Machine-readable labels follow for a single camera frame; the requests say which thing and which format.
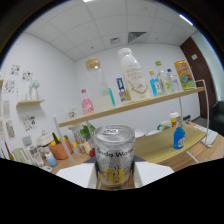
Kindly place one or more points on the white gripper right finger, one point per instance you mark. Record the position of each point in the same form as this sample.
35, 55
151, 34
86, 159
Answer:
150, 173

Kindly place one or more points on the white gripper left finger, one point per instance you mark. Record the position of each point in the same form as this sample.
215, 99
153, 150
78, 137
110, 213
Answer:
80, 175

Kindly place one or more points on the silver soda water can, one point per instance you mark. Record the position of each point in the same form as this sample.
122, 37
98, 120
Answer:
114, 155

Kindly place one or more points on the light-blue cup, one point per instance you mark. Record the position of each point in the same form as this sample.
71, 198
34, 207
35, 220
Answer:
51, 159

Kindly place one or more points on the wooden two-tier shelf rack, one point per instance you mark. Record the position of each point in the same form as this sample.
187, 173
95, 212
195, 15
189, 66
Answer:
160, 140

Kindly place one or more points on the white bowl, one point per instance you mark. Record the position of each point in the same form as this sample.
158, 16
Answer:
140, 133

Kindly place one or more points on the green leafy plant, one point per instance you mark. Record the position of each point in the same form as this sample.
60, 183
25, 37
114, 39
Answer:
87, 130

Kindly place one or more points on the blue liquid bottle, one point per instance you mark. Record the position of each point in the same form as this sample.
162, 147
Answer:
179, 135

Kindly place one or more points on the white green mug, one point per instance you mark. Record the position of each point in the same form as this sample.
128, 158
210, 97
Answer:
164, 126

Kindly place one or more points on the white pot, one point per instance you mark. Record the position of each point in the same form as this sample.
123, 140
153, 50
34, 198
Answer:
44, 138

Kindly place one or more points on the small white flower plant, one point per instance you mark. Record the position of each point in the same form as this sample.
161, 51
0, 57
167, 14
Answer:
71, 112

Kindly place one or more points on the pink liquid bottle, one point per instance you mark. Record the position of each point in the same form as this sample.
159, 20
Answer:
87, 104

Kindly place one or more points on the teal liquid bottle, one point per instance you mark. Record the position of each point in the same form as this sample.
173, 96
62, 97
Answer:
112, 97

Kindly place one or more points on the small light-blue bottle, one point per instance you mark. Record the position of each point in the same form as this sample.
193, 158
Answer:
155, 85

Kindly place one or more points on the small printed drink carton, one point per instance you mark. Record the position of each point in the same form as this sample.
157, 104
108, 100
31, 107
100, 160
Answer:
122, 90

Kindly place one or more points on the black chair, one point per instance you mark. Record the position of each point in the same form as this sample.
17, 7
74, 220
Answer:
218, 115

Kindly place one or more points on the glass jar with wooden lid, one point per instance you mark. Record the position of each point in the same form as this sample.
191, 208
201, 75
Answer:
98, 85

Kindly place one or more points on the small clear bottle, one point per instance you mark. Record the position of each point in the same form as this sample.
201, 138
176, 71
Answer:
174, 82

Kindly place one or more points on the clear bottle with green cap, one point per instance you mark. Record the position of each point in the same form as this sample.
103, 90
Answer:
163, 80

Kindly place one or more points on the white decorative ornament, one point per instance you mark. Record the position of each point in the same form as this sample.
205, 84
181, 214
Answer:
33, 89

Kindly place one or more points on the large white bottle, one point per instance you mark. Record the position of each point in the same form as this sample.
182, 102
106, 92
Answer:
135, 75

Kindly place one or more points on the yellow green snack packet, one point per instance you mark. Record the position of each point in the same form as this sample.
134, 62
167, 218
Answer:
184, 74

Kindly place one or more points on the brown door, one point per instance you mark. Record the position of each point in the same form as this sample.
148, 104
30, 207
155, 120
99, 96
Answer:
200, 71

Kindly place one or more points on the ceiling air vent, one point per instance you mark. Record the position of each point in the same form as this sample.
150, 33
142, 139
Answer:
136, 36

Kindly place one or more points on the small wall picture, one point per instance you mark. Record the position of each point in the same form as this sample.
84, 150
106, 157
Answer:
27, 76
15, 69
30, 123

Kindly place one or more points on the wooden wall shelf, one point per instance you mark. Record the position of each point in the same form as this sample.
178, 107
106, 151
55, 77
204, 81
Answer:
29, 102

